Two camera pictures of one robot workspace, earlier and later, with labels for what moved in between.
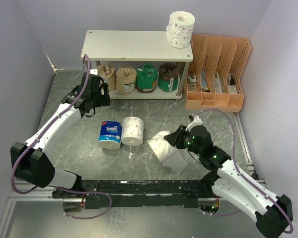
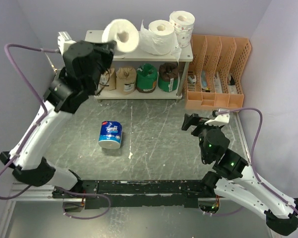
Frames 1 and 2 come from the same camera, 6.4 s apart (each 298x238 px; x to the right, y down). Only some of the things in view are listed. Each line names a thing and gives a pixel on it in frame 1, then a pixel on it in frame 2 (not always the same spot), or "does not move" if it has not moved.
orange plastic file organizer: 211,81 does not move
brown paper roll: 108,71 does not move
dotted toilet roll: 180,29 does not move
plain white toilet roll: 167,153 to 159,38
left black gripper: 105,99 to 106,48
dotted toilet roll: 132,131 to 124,33
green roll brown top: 168,77 does not move
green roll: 146,76 does not move
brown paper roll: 126,79 does not move
